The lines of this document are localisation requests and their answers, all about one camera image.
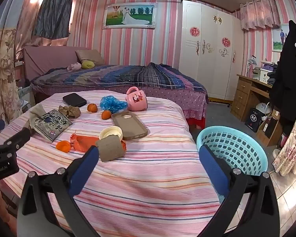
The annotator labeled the dark printed snack packet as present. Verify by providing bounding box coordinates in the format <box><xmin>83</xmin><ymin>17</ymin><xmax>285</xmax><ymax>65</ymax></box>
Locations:
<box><xmin>33</xmin><ymin>112</ymin><xmax>73</xmax><ymax>143</ymax></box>

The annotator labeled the black coat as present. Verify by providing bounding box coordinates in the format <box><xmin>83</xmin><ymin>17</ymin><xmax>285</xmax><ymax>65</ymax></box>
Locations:
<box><xmin>269</xmin><ymin>20</ymin><xmax>296</xmax><ymax>122</ymax></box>

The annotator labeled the wooden desk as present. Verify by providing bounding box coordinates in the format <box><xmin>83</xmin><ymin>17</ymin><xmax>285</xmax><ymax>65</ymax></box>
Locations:
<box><xmin>230</xmin><ymin>73</ymin><xmax>284</xmax><ymax>147</ymax></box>

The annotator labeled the black printed box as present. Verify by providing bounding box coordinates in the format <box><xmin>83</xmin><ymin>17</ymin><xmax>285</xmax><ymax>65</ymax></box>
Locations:
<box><xmin>245</xmin><ymin>107</ymin><xmax>267</xmax><ymax>132</ymax></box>

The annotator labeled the pink floral valance curtain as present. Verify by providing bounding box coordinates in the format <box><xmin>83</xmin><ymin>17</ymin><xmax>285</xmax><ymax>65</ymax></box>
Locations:
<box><xmin>240</xmin><ymin>0</ymin><xmax>280</xmax><ymax>31</ymax></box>

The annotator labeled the black rectangular case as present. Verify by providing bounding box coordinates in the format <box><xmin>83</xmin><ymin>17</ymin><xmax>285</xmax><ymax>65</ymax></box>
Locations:
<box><xmin>62</xmin><ymin>93</ymin><xmax>87</xmax><ymax>108</ymax></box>

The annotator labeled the pink cartoon cup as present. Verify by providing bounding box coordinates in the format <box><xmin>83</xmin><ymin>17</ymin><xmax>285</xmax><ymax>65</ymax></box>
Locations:
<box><xmin>126</xmin><ymin>87</ymin><xmax>148</xmax><ymax>111</ymax></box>

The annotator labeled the purple bed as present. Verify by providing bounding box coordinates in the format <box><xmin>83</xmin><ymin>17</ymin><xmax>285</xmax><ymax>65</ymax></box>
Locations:
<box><xmin>22</xmin><ymin>46</ymin><xmax>210</xmax><ymax>130</ymax></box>

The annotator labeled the shiny pink curtain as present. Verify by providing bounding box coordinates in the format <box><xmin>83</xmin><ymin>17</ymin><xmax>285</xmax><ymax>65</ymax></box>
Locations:
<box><xmin>15</xmin><ymin>0</ymin><xmax>70</xmax><ymax>55</ymax></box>

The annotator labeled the framed wedding picture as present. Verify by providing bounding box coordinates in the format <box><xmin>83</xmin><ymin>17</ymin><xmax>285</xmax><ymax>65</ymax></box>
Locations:
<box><xmin>102</xmin><ymin>2</ymin><xmax>158</xmax><ymax>29</ymax></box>

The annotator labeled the pink floral cloth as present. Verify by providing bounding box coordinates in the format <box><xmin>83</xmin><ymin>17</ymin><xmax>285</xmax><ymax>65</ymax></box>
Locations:
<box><xmin>273</xmin><ymin>109</ymin><xmax>296</xmax><ymax>177</ymax></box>

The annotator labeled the pink plush toy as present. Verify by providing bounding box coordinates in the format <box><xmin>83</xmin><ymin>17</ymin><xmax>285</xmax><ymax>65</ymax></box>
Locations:
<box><xmin>67</xmin><ymin>62</ymin><xmax>82</xmax><ymax>72</ymax></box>

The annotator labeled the blue plastic bag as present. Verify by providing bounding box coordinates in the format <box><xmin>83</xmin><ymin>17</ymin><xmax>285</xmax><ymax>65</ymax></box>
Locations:
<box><xmin>100</xmin><ymin>96</ymin><xmax>128</xmax><ymax>113</ymax></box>

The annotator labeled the brown cardboard piece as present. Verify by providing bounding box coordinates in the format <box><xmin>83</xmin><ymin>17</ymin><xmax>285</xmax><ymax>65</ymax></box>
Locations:
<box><xmin>96</xmin><ymin>137</ymin><xmax>126</xmax><ymax>163</ymax></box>

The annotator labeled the crumpled brown paper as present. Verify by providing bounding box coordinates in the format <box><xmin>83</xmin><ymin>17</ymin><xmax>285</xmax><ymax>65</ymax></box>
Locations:
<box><xmin>58</xmin><ymin>105</ymin><xmax>81</xmax><ymax>118</ymax></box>

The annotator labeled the dark grey curtain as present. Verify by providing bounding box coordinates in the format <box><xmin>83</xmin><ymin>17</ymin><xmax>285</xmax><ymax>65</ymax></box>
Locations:
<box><xmin>32</xmin><ymin>0</ymin><xmax>76</xmax><ymax>40</ymax></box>

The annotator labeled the white round helmet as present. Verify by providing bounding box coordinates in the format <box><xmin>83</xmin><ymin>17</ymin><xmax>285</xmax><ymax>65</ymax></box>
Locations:
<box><xmin>257</xmin><ymin>102</ymin><xmax>272</xmax><ymax>115</ymax></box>

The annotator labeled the white wardrobe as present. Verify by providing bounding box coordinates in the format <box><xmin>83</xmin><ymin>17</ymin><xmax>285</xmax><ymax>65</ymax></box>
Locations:
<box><xmin>179</xmin><ymin>0</ymin><xmax>244</xmax><ymax>102</ymax></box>

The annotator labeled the light blue plastic basket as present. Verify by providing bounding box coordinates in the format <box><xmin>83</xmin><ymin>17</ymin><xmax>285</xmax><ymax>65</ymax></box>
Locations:
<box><xmin>196</xmin><ymin>126</ymin><xmax>268</xmax><ymax>201</ymax></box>

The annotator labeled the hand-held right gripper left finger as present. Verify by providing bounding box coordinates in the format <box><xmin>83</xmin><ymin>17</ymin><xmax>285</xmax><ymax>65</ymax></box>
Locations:
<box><xmin>16</xmin><ymin>145</ymin><xmax>100</xmax><ymax>237</ymax></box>

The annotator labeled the beige tissue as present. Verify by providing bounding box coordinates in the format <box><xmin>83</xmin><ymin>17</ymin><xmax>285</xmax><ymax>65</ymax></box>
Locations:
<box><xmin>28</xmin><ymin>104</ymin><xmax>48</xmax><ymax>129</ymax></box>

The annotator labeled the cream round lid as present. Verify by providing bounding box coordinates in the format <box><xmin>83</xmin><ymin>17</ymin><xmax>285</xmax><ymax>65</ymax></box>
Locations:
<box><xmin>99</xmin><ymin>126</ymin><xmax>123</xmax><ymax>141</ymax></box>

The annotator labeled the orange-red plastic wrapper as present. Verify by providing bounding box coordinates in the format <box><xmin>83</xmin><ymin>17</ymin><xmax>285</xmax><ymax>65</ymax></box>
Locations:
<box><xmin>70</xmin><ymin>132</ymin><xmax>126</xmax><ymax>152</ymax></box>

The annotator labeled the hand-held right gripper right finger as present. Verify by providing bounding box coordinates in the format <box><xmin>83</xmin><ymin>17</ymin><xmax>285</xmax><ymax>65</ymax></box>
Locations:
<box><xmin>199</xmin><ymin>144</ymin><xmax>280</xmax><ymax>237</ymax></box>

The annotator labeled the small framed photo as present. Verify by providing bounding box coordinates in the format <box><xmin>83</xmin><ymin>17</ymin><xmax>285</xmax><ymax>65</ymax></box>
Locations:
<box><xmin>272</xmin><ymin>24</ymin><xmax>289</xmax><ymax>53</ymax></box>

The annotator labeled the yellow plush toy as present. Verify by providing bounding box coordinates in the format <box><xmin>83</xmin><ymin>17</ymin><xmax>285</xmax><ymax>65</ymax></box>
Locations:
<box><xmin>81</xmin><ymin>60</ymin><xmax>96</xmax><ymax>70</ymax></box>

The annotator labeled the brown phone case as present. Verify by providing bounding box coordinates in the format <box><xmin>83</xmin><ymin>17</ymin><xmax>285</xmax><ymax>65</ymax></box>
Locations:
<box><xmin>111</xmin><ymin>111</ymin><xmax>148</xmax><ymax>141</ymax></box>

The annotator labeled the brown pillow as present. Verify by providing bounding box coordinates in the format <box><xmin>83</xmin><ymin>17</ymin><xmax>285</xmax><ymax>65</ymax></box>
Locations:
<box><xmin>75</xmin><ymin>49</ymin><xmax>104</xmax><ymax>65</ymax></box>

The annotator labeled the white box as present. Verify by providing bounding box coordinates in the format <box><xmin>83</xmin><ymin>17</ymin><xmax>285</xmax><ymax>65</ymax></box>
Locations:
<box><xmin>259</xmin><ymin>69</ymin><xmax>273</xmax><ymax>83</ymax></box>

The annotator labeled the desk lamp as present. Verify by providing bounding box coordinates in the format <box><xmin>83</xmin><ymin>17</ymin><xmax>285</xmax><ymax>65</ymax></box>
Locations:
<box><xmin>247</xmin><ymin>55</ymin><xmax>257</xmax><ymax>77</ymax></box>

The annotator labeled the beige floral curtain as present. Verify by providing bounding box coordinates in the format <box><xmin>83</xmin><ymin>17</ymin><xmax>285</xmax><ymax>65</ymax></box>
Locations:
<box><xmin>0</xmin><ymin>28</ymin><xmax>24</xmax><ymax>126</ymax></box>

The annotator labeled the plaid purple blanket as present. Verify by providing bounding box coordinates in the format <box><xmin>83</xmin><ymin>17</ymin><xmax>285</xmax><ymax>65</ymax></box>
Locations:
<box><xmin>31</xmin><ymin>63</ymin><xmax>208</xmax><ymax>91</ymax></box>

